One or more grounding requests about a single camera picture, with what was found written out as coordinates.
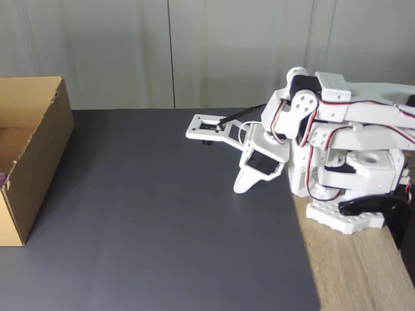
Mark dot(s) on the pink purple bumpy ball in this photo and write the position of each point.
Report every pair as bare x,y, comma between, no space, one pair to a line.
2,179

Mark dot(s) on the black table clamp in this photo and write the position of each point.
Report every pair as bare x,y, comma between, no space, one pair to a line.
398,220

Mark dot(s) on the brown cardboard box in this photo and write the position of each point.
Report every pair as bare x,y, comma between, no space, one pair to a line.
48,155

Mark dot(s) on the dark grey table mat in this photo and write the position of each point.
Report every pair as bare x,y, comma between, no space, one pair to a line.
162,226

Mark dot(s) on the white gripper camera mount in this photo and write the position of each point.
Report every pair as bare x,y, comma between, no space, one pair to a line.
193,131

